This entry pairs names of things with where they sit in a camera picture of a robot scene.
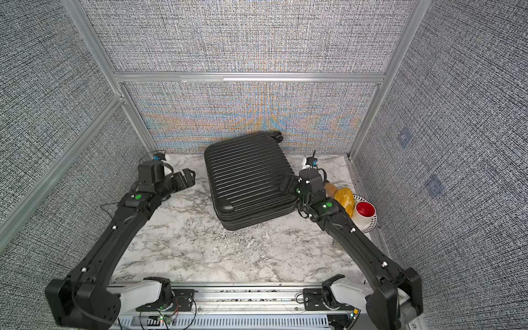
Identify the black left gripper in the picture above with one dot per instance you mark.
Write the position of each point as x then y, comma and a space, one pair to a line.
190, 181

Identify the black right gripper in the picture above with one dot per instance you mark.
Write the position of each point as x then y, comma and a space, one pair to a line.
296, 181

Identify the black ribbed hard-shell suitcase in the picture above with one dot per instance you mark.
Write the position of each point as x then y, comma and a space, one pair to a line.
245, 175

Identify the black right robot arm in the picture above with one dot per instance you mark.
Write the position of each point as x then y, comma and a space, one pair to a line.
392, 296

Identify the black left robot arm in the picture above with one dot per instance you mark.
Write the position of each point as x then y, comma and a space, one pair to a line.
81, 299

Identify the white perforated plate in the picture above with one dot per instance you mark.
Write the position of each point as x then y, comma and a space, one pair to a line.
373, 221

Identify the white cup red inside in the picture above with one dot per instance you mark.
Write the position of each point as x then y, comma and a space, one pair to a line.
364, 213

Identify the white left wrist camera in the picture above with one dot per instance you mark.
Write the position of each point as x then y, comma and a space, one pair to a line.
159, 155

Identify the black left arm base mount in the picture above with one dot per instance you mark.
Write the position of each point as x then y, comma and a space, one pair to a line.
170, 299

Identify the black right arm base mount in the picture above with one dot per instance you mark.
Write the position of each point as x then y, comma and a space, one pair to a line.
335, 293

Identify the aluminium cage frame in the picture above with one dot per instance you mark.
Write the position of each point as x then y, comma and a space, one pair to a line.
467, 60

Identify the aluminium front rail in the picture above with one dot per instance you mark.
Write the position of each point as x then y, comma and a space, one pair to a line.
247, 306

